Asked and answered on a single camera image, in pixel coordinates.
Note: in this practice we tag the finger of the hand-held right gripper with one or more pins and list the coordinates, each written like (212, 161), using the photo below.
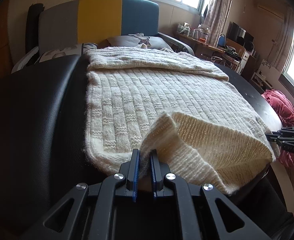
(286, 131)
(276, 139)

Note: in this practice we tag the triangle pattern pillow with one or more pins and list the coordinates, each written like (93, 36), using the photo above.
(62, 52)

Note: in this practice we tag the cream knit sweater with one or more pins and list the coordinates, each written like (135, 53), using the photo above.
(137, 92)

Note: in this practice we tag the white cabinet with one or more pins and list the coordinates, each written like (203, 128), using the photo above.
(248, 60)

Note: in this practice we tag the pink patterned curtain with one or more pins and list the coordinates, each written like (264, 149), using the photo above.
(219, 12)
(284, 42)

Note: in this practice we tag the row of jars and bottles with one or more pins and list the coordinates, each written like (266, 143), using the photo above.
(184, 30)

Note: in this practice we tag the wall air conditioner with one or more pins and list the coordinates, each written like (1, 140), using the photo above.
(271, 11)

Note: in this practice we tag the red ruffled bedspread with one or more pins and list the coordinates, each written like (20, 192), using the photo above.
(281, 107)

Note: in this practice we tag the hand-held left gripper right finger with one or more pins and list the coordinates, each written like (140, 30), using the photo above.
(154, 180)

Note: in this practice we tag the grey deer print pillow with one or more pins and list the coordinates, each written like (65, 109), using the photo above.
(122, 41)

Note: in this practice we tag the wooden side table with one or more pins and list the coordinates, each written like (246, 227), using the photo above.
(206, 45)

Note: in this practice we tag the dark brown upright panel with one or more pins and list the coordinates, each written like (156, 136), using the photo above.
(33, 25)

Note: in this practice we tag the small oranges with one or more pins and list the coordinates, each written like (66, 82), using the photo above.
(202, 39)

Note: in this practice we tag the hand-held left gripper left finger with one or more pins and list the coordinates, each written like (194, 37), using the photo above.
(135, 180)

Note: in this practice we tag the blue yellow grey sofa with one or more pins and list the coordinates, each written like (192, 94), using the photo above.
(99, 17)

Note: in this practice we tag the white low shelf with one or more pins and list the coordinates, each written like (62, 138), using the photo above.
(261, 76)

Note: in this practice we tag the black television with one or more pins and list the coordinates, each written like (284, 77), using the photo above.
(236, 33)

